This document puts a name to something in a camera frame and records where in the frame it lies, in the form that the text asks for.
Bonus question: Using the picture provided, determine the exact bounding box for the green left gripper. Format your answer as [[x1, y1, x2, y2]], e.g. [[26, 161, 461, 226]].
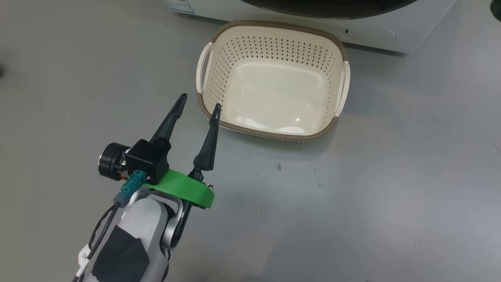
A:
[[146, 93, 222, 210]]

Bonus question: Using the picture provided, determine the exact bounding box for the cream perforated laundry basket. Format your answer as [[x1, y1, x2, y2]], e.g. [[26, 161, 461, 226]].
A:
[[196, 20, 351, 141]]

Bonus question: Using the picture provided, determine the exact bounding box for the white front-load washing machine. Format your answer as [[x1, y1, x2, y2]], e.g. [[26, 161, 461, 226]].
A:
[[164, 0, 458, 54]]

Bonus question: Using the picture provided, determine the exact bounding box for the blue white energy label sticker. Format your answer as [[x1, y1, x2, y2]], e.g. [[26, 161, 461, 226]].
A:
[[164, 0, 195, 15]]

